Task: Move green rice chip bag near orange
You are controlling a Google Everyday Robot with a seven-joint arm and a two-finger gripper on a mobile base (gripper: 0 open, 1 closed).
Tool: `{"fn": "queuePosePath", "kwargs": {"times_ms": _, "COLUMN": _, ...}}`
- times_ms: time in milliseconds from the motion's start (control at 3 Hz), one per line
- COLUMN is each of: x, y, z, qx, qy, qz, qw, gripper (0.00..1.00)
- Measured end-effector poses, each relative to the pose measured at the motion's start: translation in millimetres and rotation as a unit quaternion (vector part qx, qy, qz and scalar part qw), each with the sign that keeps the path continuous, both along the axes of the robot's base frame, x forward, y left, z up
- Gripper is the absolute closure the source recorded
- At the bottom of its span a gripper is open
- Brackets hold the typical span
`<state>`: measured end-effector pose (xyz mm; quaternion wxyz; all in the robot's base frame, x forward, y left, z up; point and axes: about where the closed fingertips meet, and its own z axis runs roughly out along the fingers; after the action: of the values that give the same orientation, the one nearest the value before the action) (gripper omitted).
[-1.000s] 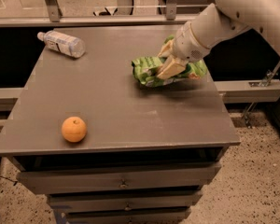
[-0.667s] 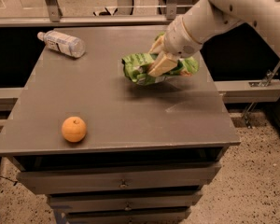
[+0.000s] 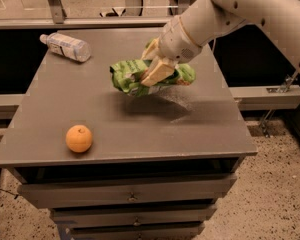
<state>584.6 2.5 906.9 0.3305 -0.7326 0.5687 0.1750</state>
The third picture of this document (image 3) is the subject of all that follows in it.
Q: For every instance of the top grey drawer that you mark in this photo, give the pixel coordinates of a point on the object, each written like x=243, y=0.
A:
x=127, y=191

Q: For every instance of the clear plastic water bottle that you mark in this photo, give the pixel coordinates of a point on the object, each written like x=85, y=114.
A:
x=66, y=46

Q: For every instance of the orange fruit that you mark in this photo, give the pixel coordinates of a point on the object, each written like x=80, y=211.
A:
x=79, y=138

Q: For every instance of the grey drawer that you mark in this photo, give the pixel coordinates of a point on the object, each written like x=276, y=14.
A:
x=143, y=232
x=127, y=191
x=134, y=216

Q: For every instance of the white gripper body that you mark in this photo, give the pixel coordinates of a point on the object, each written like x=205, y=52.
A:
x=174, y=44

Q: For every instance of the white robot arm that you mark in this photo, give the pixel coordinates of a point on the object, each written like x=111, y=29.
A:
x=279, y=20

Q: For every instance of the middle grey drawer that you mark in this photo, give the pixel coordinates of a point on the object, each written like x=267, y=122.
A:
x=134, y=216

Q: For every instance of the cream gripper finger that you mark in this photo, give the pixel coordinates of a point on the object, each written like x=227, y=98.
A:
x=151, y=51
x=159, y=69

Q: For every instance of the green rice chip bag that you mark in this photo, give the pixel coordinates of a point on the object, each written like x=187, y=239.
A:
x=126, y=77

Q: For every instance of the grey drawer cabinet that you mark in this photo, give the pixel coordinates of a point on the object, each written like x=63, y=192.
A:
x=183, y=130

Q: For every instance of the grey metal railing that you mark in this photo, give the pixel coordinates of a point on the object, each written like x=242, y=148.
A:
x=28, y=12

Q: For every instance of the bottom grey drawer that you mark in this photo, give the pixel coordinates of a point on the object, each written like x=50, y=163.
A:
x=143, y=232

